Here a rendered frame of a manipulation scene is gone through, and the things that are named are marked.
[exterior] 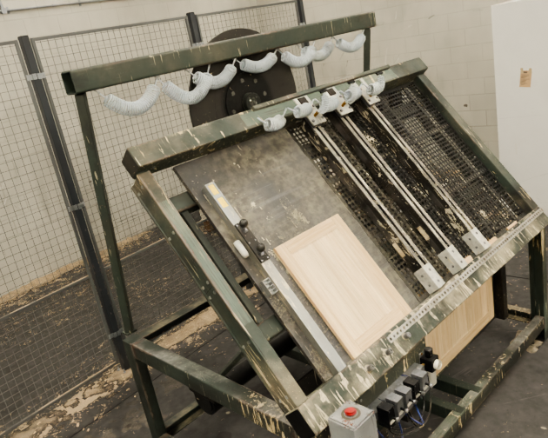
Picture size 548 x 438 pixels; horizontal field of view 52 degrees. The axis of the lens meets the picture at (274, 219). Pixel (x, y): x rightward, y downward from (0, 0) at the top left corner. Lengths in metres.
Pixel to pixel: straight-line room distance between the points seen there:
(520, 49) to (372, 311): 3.77
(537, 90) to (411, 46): 2.46
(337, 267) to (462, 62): 5.31
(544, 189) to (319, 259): 3.83
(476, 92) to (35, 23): 5.22
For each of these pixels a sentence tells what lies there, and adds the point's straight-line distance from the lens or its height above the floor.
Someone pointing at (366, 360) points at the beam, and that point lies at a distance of 2.37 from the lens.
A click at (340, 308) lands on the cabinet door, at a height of 1.04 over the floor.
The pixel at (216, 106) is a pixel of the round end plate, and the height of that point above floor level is 1.88.
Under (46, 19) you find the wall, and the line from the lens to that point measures 7.09.
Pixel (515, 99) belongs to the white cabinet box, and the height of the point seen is 1.17.
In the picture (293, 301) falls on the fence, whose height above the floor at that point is 1.16.
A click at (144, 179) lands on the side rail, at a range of 2.32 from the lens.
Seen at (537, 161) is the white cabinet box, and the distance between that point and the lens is 5.96.
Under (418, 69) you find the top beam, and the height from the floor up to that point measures 1.81.
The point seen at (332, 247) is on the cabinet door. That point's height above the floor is 1.23.
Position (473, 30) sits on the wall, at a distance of 7.45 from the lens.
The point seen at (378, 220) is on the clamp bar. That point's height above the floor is 1.24.
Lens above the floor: 2.21
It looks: 18 degrees down
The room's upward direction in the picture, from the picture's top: 11 degrees counter-clockwise
